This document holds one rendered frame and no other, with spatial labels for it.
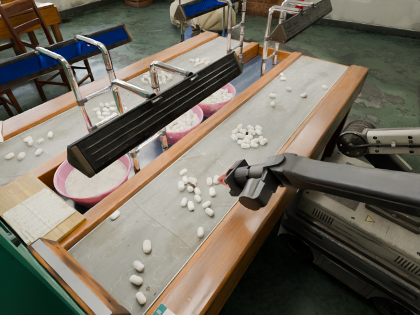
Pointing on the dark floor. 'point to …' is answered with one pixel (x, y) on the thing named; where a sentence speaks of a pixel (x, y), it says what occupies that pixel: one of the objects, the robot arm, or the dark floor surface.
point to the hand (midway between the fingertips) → (220, 180)
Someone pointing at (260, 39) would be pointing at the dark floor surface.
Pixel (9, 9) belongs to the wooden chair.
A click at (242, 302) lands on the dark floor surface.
